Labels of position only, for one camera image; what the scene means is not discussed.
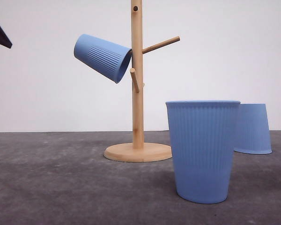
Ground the blue ribbed cup front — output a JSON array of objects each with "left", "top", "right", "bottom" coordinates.
[{"left": 165, "top": 100, "right": 241, "bottom": 204}]

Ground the wooden cup tree stand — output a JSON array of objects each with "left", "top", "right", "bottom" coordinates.
[{"left": 104, "top": 0, "right": 180, "bottom": 162}]

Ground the blue ribbed cup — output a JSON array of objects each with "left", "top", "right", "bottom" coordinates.
[
  {"left": 165, "top": 100, "right": 241, "bottom": 204},
  {"left": 74, "top": 34, "right": 132, "bottom": 83},
  {"left": 234, "top": 103, "right": 272, "bottom": 154}
]

